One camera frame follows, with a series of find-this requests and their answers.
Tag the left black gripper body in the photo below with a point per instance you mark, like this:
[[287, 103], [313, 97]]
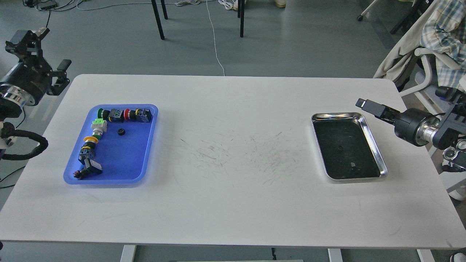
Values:
[[29, 81]]

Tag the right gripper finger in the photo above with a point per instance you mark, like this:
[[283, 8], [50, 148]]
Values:
[[379, 111]]

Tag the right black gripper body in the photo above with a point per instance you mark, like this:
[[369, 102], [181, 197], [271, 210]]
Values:
[[408, 126]]

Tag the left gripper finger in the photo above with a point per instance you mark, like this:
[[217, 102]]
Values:
[[62, 78], [26, 46]]

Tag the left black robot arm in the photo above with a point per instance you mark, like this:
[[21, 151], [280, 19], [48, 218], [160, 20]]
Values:
[[9, 134]]

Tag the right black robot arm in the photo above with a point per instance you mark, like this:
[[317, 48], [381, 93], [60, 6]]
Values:
[[448, 133]]

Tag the silver metal tray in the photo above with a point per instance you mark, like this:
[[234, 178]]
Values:
[[360, 159]]

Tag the beige cloth on chair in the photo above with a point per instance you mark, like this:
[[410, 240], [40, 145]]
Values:
[[400, 61]]

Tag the blue plastic tray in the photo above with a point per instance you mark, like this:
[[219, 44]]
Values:
[[123, 158]]

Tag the plaid shirt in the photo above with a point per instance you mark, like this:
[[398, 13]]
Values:
[[445, 32]]

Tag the light green button switch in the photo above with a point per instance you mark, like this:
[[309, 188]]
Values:
[[99, 126]]

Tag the green push button switch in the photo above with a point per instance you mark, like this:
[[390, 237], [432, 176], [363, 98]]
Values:
[[113, 115]]

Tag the yellow push button switch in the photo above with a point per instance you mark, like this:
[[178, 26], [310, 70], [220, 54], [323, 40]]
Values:
[[87, 151]]

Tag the red push button switch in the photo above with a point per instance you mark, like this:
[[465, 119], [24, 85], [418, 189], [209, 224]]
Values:
[[138, 115]]

